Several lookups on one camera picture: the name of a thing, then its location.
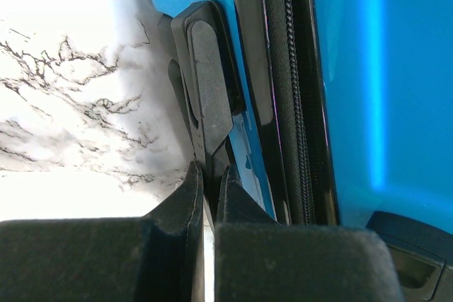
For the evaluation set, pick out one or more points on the blue fish print suitcase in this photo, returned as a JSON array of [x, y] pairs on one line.
[[333, 112]]

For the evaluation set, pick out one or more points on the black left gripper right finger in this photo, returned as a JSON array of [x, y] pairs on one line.
[[258, 259]]

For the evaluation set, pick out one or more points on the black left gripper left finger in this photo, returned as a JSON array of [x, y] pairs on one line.
[[156, 257]]

